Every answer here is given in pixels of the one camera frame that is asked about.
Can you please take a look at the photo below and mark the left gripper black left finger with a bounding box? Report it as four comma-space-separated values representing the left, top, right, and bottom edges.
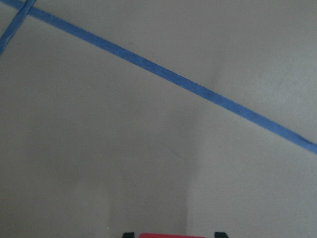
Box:
122, 232, 135, 238

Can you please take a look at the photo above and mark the red block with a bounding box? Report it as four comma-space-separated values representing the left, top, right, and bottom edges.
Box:
139, 233, 204, 238

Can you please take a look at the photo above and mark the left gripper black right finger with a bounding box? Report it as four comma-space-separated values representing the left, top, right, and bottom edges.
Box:
214, 232, 228, 238

